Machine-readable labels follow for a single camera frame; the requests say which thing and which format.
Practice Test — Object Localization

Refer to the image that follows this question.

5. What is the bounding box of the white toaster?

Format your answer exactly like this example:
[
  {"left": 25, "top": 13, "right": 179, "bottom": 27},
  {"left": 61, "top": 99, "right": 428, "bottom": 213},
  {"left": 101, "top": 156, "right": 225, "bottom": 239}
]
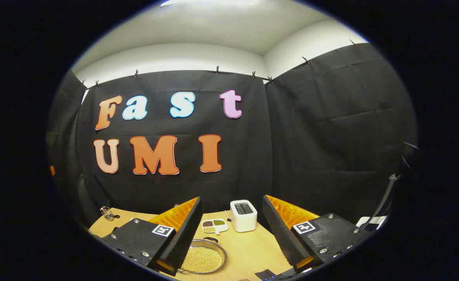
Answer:
[{"left": 230, "top": 199, "right": 258, "bottom": 233}]

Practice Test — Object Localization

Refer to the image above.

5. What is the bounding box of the white divided bean dish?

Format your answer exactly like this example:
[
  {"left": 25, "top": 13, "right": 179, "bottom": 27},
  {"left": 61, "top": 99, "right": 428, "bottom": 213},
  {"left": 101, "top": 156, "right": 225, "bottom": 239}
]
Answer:
[{"left": 201, "top": 219, "right": 229, "bottom": 235}]

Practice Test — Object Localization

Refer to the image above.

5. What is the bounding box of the stainless steel pot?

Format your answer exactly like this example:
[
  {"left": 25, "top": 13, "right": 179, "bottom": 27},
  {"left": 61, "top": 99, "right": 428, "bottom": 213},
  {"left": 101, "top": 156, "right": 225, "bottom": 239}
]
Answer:
[{"left": 177, "top": 237, "right": 228, "bottom": 274}]

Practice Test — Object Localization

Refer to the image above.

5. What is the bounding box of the pile of soybeans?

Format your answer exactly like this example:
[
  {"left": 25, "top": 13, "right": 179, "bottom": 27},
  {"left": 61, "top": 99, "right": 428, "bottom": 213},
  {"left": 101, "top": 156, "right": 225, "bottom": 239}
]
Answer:
[{"left": 182, "top": 247, "right": 223, "bottom": 272}]

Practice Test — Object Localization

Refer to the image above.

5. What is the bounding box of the black backdrop cloth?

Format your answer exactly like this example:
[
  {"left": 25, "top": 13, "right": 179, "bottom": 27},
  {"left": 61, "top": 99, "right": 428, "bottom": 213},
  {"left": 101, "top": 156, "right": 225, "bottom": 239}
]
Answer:
[{"left": 46, "top": 42, "right": 419, "bottom": 231}]

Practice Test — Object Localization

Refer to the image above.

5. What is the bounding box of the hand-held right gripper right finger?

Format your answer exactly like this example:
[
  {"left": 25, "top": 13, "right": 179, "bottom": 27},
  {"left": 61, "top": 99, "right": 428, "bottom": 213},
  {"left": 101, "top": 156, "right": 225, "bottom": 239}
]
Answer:
[{"left": 262, "top": 194, "right": 374, "bottom": 274}]

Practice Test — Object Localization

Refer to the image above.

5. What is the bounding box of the dark metal frame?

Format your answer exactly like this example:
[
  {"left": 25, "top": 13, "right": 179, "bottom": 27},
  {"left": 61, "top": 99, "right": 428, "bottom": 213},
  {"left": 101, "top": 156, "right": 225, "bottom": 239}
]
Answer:
[{"left": 364, "top": 142, "right": 420, "bottom": 231}]

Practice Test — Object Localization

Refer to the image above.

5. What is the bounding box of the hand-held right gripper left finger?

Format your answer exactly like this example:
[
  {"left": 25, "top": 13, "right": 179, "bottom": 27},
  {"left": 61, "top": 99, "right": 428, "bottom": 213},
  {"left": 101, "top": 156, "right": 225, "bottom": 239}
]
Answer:
[{"left": 96, "top": 196, "right": 204, "bottom": 277}]

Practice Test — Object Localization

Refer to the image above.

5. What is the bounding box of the row of black cloth clips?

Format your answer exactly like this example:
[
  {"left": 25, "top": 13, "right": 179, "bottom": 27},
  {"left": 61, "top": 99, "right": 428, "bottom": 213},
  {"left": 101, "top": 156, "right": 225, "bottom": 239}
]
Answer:
[{"left": 80, "top": 39, "right": 359, "bottom": 89}]

